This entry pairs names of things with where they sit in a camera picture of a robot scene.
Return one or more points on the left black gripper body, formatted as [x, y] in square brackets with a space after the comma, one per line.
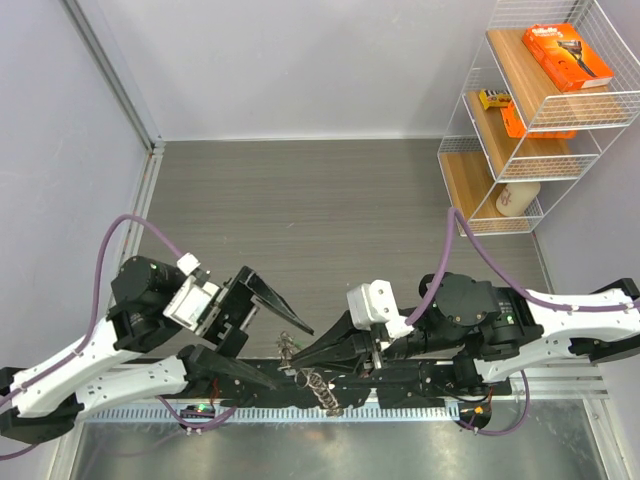
[227, 326]

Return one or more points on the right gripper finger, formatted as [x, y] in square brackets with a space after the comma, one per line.
[334, 339]
[339, 358]

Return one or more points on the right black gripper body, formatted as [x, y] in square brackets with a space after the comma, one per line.
[376, 350]

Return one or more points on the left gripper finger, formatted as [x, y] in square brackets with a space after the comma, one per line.
[267, 297]
[205, 363]

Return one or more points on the metal disc with keyrings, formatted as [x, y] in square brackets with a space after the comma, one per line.
[307, 378]

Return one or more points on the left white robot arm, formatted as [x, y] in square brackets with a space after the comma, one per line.
[171, 331]

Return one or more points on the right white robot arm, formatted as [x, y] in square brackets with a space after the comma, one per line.
[493, 331]

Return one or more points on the cream bottle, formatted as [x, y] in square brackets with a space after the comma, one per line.
[516, 197]

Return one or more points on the orange snack pack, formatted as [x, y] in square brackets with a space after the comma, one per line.
[516, 128]

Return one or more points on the orange razor box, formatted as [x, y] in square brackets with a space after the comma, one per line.
[566, 57]

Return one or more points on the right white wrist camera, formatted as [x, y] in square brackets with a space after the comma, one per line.
[374, 304]

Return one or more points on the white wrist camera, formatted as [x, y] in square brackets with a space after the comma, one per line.
[193, 301]
[374, 304]

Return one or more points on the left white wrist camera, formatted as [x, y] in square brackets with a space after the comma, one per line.
[193, 301]

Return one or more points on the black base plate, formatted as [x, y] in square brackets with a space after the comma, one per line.
[410, 383]

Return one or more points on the white slotted cable duct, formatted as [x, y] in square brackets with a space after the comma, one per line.
[369, 412]

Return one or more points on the white wire shelf rack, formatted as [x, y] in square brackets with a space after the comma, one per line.
[515, 145]

